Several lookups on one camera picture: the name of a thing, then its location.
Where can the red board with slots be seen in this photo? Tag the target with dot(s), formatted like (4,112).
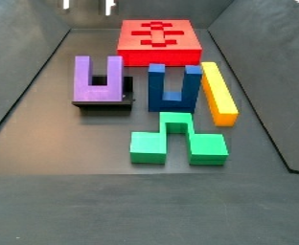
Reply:
(158,41)

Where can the black angle fixture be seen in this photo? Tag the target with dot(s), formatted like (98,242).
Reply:
(99,80)

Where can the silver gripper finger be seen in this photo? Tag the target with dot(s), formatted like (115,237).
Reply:
(109,5)
(66,4)

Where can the green stepped block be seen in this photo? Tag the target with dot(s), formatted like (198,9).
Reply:
(178,142)

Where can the yellow long block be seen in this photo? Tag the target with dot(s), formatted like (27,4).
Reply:
(221,102)

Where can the purple U-shaped block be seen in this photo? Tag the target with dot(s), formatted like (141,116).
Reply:
(98,93)

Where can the blue U-shaped block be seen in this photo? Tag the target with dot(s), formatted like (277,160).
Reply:
(165,101)

